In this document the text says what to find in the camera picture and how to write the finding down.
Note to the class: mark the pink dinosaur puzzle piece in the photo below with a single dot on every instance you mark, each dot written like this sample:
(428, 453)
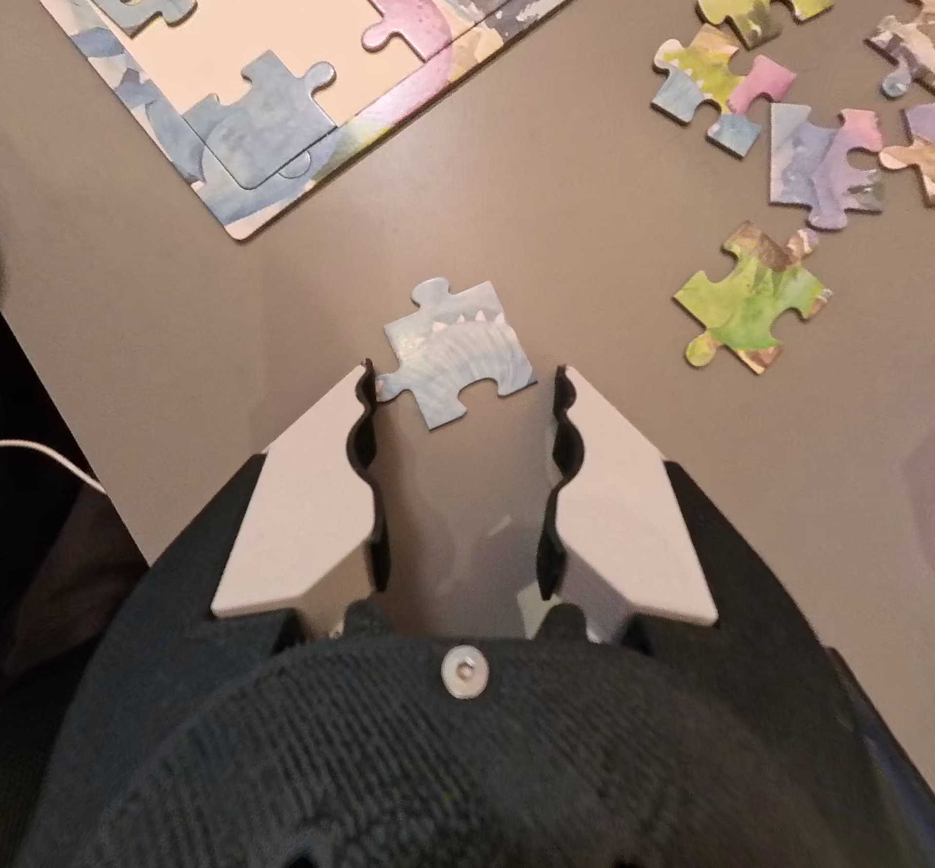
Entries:
(409, 13)

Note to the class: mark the blue spiked puzzle piece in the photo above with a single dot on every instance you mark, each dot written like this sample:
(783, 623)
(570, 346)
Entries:
(453, 349)

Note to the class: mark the plain blue corner puzzle piece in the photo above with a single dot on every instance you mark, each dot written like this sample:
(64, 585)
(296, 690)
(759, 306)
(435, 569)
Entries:
(256, 130)

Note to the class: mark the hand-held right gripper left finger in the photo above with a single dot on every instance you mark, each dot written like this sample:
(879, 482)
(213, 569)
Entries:
(299, 517)

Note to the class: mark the dinosaur puzzle board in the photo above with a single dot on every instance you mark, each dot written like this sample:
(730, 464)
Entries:
(292, 6)

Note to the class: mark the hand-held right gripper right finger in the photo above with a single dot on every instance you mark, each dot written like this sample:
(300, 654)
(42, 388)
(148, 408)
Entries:
(621, 517)

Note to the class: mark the grey blue puzzle piece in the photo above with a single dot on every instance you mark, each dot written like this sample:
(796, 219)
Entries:
(504, 6)

